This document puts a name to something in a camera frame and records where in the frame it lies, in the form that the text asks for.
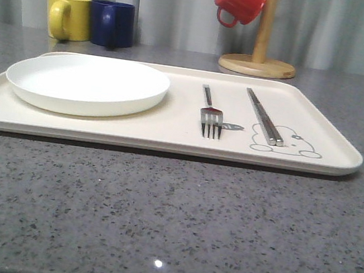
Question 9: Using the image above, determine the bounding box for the silver fork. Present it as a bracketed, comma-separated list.
[200, 84, 224, 140]

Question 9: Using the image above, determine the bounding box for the silver chopstick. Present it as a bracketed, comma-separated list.
[247, 87, 277, 146]
[247, 87, 284, 147]

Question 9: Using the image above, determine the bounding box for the white round plate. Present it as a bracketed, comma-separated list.
[6, 54, 171, 117]

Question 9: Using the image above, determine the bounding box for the cream rabbit serving tray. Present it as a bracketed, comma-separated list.
[0, 65, 363, 176]

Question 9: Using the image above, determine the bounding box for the wooden mug tree stand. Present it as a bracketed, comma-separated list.
[218, 0, 295, 79]

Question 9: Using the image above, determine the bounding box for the dark blue mug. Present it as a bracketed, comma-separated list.
[90, 0, 136, 48]

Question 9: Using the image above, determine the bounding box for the red mug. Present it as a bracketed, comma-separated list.
[214, 0, 267, 28]

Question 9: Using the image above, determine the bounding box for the yellow mug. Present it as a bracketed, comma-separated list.
[47, 0, 91, 42]

